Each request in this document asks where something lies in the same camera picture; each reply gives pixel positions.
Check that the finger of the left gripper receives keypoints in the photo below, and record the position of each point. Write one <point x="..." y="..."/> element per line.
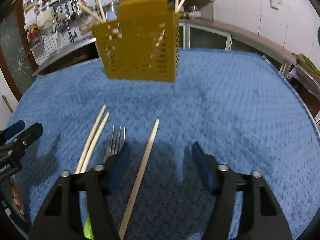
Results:
<point x="27" y="137"/>
<point x="12" y="130"/>

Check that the light blue plastic spoon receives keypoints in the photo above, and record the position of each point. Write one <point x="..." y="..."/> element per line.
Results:
<point x="110" y="15"/>

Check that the white wall socket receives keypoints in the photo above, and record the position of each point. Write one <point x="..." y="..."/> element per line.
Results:
<point x="275" y="4"/>

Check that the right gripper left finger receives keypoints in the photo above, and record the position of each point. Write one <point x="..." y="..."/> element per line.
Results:
<point x="59" y="216"/>

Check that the green-handled metal fork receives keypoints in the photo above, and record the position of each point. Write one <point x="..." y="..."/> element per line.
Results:
<point x="114" y="145"/>

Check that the yellow perforated utensil holder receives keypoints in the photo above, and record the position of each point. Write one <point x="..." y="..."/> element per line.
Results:
<point x="142" y="43"/>

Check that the hanging utensil rack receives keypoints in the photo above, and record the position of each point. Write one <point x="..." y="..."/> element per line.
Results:
<point x="58" y="16"/>

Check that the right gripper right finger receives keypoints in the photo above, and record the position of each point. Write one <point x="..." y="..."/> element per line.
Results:
<point x="261" y="215"/>

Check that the blue textured table cloth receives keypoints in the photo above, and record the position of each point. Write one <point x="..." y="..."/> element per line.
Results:
<point x="234" y="104"/>

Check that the person's left hand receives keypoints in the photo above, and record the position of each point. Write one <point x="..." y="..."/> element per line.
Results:
<point x="16" y="195"/>

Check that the brown glass door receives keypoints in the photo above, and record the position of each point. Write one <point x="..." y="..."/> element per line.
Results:
<point x="17" y="61"/>

